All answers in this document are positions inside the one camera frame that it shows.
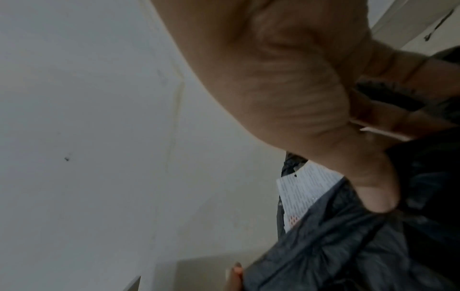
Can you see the black plastic garbage bag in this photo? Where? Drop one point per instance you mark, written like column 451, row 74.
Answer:
column 345, row 250

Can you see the white door frame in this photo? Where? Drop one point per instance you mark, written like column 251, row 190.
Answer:
column 406, row 20

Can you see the white printed paper sheet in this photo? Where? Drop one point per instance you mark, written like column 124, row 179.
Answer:
column 305, row 187

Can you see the person's right hand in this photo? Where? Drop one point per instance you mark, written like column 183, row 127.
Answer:
column 273, row 74

